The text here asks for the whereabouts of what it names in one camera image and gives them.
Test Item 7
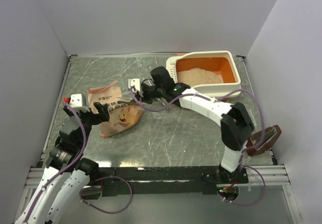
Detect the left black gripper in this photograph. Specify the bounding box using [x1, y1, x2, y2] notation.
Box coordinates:
[64, 101, 109, 147]

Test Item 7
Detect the pink cat litter bag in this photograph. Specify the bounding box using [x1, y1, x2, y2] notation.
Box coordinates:
[88, 81, 144, 138]

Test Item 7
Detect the metal litter scoop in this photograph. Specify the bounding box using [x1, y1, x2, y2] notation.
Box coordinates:
[145, 79, 166, 106]

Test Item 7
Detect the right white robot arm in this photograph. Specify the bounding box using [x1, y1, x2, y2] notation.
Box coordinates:
[136, 66, 254, 183]

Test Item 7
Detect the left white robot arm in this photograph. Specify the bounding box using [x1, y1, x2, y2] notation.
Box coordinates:
[15, 98, 109, 223]

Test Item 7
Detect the cream orange litter box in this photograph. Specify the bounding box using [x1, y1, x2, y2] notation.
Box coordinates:
[166, 51, 242, 98]

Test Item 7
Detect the brown dustpan brush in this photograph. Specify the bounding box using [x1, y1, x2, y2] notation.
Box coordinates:
[246, 125, 282, 157]

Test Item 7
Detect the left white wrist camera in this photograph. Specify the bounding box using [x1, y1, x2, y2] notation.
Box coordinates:
[62, 94, 87, 111]

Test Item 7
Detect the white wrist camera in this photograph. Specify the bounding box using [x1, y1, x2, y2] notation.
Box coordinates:
[128, 78, 142, 96]
[62, 94, 87, 111]

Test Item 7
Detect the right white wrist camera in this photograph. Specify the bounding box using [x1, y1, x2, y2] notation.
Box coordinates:
[128, 78, 142, 96]

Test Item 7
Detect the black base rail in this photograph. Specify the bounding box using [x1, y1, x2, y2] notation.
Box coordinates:
[89, 166, 249, 197]

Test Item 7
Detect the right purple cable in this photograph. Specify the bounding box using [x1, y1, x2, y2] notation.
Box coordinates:
[129, 87, 267, 206]

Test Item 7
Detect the aluminium frame rail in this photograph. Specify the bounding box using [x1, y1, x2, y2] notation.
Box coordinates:
[24, 165, 291, 189]

